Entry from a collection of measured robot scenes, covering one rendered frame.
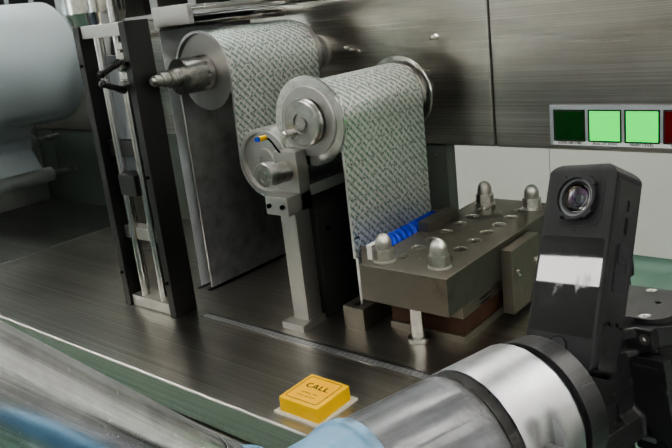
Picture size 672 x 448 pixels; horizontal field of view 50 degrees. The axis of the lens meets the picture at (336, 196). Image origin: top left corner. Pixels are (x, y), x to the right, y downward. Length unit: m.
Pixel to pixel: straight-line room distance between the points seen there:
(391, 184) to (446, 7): 0.35
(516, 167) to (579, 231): 3.64
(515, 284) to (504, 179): 2.90
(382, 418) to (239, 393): 0.78
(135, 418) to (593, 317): 0.24
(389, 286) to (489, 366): 0.77
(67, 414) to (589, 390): 0.24
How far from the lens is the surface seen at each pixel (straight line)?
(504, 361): 0.37
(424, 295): 1.10
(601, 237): 0.41
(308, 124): 1.16
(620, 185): 0.41
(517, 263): 1.22
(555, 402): 0.36
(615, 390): 0.42
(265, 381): 1.12
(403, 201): 1.30
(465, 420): 0.33
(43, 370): 0.37
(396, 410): 0.33
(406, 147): 1.30
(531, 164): 4.01
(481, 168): 4.16
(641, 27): 1.26
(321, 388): 1.03
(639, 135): 1.27
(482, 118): 1.39
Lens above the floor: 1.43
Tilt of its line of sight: 15 degrees down
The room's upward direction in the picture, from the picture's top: 7 degrees counter-clockwise
